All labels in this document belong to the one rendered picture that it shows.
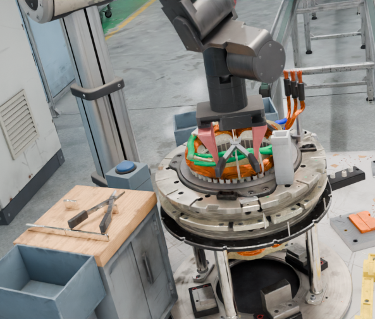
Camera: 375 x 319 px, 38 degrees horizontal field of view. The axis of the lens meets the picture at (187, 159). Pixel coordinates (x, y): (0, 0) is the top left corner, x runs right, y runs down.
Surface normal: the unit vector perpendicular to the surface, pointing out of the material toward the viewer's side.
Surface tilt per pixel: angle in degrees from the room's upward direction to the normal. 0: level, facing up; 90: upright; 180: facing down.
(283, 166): 90
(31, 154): 90
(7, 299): 90
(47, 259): 90
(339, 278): 0
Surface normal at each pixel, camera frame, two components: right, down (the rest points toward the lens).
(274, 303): 0.38, 0.36
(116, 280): 0.89, 0.05
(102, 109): 0.62, 0.25
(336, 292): -0.18, -0.87
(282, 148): -0.26, 0.48
